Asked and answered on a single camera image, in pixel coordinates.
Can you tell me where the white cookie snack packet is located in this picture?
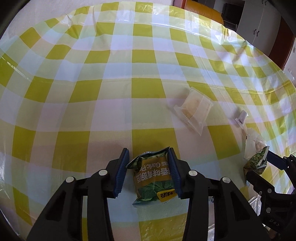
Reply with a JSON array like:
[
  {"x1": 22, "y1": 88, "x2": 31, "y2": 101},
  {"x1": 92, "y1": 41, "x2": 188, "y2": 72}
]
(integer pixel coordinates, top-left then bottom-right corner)
[{"x1": 244, "y1": 128, "x2": 266, "y2": 160}]

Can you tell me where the purple bar clear packet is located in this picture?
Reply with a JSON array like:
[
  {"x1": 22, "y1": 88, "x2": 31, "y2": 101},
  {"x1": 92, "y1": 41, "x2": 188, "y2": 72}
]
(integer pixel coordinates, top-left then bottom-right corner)
[{"x1": 235, "y1": 110, "x2": 248, "y2": 127}]

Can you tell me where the green garlic pea packet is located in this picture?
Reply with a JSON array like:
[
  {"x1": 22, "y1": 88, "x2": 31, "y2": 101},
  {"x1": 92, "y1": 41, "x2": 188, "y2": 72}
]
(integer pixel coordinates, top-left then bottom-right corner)
[{"x1": 126, "y1": 147, "x2": 177, "y2": 207}]

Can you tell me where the clear packet pale biscuit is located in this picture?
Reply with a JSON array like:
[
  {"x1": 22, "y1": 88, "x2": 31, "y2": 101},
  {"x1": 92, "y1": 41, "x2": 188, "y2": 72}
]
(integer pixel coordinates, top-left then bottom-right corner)
[{"x1": 174, "y1": 87, "x2": 213, "y2": 136}]

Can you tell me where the green checkered tablecloth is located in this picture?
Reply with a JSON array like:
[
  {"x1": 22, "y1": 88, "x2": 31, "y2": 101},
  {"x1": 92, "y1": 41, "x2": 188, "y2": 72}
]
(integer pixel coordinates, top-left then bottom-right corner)
[{"x1": 1, "y1": 1, "x2": 295, "y2": 239}]

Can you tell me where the white cabinet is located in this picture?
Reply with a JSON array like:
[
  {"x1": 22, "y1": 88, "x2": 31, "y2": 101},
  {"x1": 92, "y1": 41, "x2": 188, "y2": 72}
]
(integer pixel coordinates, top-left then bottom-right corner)
[{"x1": 236, "y1": 0, "x2": 281, "y2": 56}]

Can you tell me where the orange leather armchair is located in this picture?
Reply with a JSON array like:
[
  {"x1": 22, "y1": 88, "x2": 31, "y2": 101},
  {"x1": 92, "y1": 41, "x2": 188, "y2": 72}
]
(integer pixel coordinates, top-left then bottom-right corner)
[{"x1": 185, "y1": 0, "x2": 224, "y2": 25}]

